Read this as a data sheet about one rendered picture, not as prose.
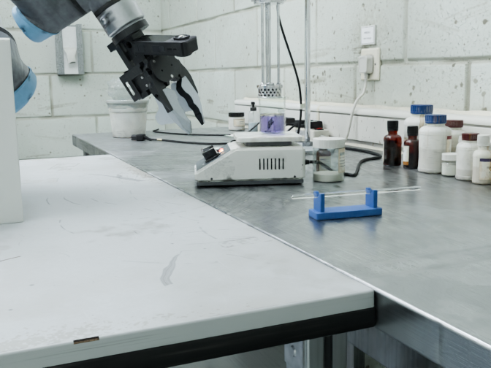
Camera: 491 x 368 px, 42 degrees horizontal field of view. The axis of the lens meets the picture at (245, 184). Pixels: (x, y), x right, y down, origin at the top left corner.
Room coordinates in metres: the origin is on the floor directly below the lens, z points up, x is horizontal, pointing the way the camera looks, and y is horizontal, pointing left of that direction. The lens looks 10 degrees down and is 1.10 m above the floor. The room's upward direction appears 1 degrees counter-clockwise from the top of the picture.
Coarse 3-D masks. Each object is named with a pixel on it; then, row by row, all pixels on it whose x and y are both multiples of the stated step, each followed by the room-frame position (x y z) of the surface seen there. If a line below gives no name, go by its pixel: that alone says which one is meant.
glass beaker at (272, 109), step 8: (264, 96) 1.22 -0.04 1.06; (272, 96) 1.23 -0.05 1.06; (280, 96) 1.22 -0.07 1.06; (264, 104) 1.18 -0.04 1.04; (272, 104) 1.18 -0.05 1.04; (280, 104) 1.18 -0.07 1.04; (264, 112) 1.18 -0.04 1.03; (272, 112) 1.18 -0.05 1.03; (280, 112) 1.18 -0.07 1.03; (264, 120) 1.18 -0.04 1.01; (272, 120) 1.18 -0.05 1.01; (280, 120) 1.18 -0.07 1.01; (264, 128) 1.18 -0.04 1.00; (272, 128) 1.18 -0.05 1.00; (280, 128) 1.18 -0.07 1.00
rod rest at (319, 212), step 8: (376, 192) 0.88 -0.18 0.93; (320, 200) 0.86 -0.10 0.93; (368, 200) 0.90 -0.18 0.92; (376, 200) 0.88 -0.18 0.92; (320, 208) 0.86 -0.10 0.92; (328, 208) 0.89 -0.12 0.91; (336, 208) 0.89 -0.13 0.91; (344, 208) 0.88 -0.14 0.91; (352, 208) 0.88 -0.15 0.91; (360, 208) 0.88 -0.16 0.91; (368, 208) 0.88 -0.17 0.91; (376, 208) 0.88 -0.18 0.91; (312, 216) 0.87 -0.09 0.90; (320, 216) 0.86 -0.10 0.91; (328, 216) 0.86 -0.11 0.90; (336, 216) 0.86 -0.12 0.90; (344, 216) 0.86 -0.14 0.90; (352, 216) 0.87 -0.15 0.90; (360, 216) 0.87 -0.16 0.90
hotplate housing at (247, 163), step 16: (240, 144) 1.21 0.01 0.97; (256, 144) 1.16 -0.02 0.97; (272, 144) 1.16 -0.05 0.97; (288, 144) 1.17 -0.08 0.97; (224, 160) 1.14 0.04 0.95; (240, 160) 1.14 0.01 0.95; (256, 160) 1.14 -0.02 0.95; (272, 160) 1.14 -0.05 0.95; (288, 160) 1.14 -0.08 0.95; (304, 160) 1.15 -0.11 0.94; (208, 176) 1.13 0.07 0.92; (224, 176) 1.14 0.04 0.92; (240, 176) 1.14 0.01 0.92; (256, 176) 1.14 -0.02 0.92; (272, 176) 1.14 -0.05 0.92; (288, 176) 1.14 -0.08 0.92; (304, 176) 1.15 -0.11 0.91
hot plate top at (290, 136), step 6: (240, 132) 1.25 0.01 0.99; (246, 132) 1.25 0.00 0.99; (252, 132) 1.25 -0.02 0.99; (258, 132) 1.25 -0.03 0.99; (288, 132) 1.24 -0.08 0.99; (294, 132) 1.23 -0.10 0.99; (240, 138) 1.14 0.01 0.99; (246, 138) 1.14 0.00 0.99; (252, 138) 1.14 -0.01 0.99; (258, 138) 1.15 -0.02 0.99; (264, 138) 1.15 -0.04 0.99; (270, 138) 1.15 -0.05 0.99; (276, 138) 1.15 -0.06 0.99; (282, 138) 1.15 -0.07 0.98; (288, 138) 1.15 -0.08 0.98; (294, 138) 1.15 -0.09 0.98; (300, 138) 1.15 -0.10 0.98
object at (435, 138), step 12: (432, 120) 1.26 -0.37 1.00; (444, 120) 1.26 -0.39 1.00; (420, 132) 1.27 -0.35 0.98; (432, 132) 1.25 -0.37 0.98; (444, 132) 1.25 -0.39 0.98; (420, 144) 1.27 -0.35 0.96; (432, 144) 1.25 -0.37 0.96; (444, 144) 1.25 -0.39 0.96; (420, 156) 1.27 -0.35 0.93; (432, 156) 1.25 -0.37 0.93; (420, 168) 1.27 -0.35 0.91; (432, 168) 1.25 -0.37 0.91
